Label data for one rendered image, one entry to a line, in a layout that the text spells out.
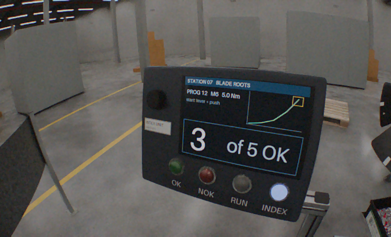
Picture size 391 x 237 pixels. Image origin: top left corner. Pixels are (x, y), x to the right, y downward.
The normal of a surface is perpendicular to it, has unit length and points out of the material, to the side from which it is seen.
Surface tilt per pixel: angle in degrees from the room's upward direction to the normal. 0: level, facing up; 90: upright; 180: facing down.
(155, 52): 90
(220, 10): 90
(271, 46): 90
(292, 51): 90
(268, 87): 75
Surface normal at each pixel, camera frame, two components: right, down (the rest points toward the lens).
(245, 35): -0.37, 0.38
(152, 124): -0.47, 0.11
